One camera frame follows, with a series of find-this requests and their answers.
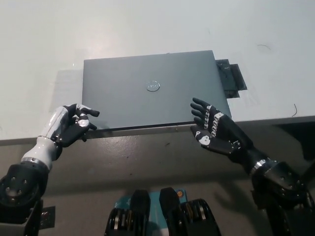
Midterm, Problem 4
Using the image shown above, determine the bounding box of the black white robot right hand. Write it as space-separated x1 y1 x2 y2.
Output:
189 97 254 162

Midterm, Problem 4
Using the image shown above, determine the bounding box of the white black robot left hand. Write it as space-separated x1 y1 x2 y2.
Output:
37 103 100 148

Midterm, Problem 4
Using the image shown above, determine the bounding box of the dark grey laptop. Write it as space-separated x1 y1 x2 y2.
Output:
82 50 232 130

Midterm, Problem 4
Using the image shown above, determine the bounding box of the wrinkled black tape patch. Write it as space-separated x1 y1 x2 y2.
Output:
216 59 240 99

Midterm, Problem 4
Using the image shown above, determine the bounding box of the black floor outlet plate left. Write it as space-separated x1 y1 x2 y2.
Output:
40 206 56 231

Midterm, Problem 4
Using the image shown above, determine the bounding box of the dark table frame beam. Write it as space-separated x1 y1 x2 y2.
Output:
268 120 315 161

